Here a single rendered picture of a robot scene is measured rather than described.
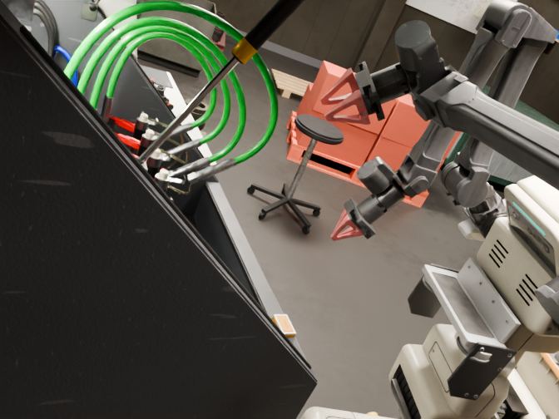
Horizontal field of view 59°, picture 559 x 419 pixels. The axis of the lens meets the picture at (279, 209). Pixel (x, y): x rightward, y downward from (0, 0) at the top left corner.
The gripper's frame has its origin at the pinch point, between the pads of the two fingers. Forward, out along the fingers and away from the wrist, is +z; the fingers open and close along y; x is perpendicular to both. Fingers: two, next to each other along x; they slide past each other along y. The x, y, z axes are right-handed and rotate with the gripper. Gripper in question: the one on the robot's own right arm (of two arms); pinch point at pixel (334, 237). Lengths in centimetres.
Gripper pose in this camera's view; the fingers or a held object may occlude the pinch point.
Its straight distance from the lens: 124.4
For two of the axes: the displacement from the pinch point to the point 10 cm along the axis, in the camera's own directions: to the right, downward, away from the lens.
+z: -7.4, 6.1, 2.9
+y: 1.1, 5.3, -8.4
